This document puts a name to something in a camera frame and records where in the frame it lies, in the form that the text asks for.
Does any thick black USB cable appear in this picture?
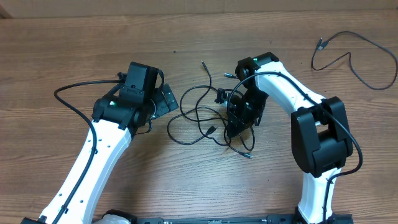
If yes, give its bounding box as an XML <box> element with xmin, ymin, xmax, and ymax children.
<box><xmin>310</xmin><ymin>30</ymin><xmax>398</xmax><ymax>91</ymax></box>

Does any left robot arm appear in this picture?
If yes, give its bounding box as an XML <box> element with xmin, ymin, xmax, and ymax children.
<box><xmin>22</xmin><ymin>62</ymin><xmax>178</xmax><ymax>223</ymax></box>

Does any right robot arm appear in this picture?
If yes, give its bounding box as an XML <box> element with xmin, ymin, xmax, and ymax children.
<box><xmin>226</xmin><ymin>52</ymin><xmax>353</xmax><ymax>223</ymax></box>

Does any left camera cable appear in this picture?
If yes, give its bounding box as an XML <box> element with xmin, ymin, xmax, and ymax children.
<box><xmin>53</xmin><ymin>73</ymin><xmax>127</xmax><ymax>224</ymax></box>

